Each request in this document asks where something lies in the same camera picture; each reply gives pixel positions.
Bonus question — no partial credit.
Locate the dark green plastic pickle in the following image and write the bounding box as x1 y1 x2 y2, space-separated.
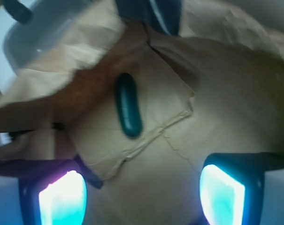
115 73 143 138

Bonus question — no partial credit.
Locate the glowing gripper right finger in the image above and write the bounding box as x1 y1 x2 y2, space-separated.
199 152 284 225

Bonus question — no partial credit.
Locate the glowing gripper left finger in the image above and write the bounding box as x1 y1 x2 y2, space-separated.
0 160 87 225

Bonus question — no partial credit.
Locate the brown paper bag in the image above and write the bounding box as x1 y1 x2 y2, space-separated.
0 0 284 225

